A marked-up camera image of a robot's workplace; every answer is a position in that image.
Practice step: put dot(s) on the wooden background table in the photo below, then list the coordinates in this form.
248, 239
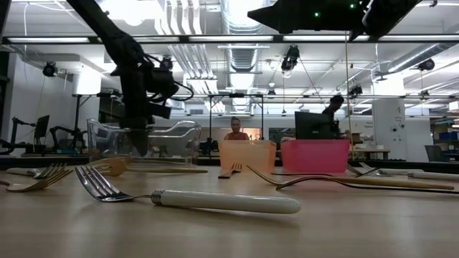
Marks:
369, 150

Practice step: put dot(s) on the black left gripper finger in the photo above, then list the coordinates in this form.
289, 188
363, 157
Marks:
138, 141

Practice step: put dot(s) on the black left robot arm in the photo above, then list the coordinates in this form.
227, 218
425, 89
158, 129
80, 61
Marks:
104, 28

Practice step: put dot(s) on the silver spiral duct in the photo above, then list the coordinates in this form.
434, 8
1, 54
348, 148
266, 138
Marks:
244, 59

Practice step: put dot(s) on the large silver duct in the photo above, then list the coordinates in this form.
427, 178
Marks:
416, 56

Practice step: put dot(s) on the red translucent plastic bin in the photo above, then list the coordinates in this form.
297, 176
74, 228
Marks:
315, 156

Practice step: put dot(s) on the clear plastic bin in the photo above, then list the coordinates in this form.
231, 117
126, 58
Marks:
179, 143

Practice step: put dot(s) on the black hanging camera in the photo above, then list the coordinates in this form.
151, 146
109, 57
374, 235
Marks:
355, 90
49, 70
166, 63
289, 59
426, 65

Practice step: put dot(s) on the black metal fork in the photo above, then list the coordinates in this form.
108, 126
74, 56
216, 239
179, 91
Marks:
226, 174
412, 189
305, 174

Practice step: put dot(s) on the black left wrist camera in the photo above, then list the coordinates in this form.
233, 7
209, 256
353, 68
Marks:
161, 110

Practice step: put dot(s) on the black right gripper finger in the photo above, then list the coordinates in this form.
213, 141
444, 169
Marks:
272, 21
281, 7

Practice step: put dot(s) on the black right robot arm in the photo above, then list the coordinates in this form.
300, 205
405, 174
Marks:
391, 14

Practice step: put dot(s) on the white column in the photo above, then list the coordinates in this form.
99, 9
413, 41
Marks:
389, 125

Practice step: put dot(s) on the storage shelf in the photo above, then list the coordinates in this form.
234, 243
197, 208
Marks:
448, 136

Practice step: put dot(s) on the black monitor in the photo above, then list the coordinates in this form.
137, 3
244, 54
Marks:
42, 126
310, 125

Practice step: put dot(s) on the black background robot arm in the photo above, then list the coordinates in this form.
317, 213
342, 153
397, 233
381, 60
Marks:
14, 123
57, 129

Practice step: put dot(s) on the person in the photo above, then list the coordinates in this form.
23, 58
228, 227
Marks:
236, 130
335, 107

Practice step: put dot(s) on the orange plastic bin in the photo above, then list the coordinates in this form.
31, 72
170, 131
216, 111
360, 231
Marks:
247, 154

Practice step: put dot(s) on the black background table frame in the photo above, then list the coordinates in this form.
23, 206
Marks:
77, 118

